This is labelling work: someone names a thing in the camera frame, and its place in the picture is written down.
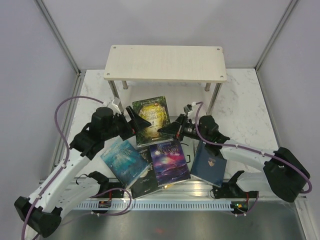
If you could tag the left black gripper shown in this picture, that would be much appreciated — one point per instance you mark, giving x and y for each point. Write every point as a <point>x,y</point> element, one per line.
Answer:
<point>139,123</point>

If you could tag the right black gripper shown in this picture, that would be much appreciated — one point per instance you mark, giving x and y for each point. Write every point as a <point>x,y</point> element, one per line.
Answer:
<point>176,128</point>

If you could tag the green fantasy cover book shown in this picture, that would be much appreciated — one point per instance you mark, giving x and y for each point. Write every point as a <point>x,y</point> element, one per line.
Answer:
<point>155,111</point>

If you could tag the purple Robinson Crusoe book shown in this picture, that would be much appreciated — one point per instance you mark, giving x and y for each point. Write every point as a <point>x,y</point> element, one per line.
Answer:
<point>169,163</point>

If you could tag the teal sea cover book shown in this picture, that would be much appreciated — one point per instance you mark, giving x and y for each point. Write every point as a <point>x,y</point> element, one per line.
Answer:
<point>125,162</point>

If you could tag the black Moon and Sixpence book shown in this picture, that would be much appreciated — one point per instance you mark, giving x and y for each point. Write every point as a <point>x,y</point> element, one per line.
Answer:
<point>147,183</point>

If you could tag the grey Great Gatsby book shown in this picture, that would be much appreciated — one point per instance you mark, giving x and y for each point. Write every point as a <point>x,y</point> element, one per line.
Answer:
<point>188,146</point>

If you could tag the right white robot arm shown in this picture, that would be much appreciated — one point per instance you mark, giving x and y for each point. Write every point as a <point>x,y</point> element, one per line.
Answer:
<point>278,171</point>

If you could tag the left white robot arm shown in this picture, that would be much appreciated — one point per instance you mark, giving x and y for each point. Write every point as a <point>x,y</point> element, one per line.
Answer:
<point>43,211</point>

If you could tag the navy blue crest book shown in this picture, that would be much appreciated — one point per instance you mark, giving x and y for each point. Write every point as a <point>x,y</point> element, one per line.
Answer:
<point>208,167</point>

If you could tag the white two-tier wooden shelf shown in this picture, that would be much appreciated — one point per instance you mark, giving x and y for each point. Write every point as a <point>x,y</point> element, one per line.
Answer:
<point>167,63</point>

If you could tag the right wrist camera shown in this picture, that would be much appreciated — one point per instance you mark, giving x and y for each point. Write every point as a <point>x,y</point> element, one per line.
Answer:
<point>188,109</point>

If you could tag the white slotted cable duct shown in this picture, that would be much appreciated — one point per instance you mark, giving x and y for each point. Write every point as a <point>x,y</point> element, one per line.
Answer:
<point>157,205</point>

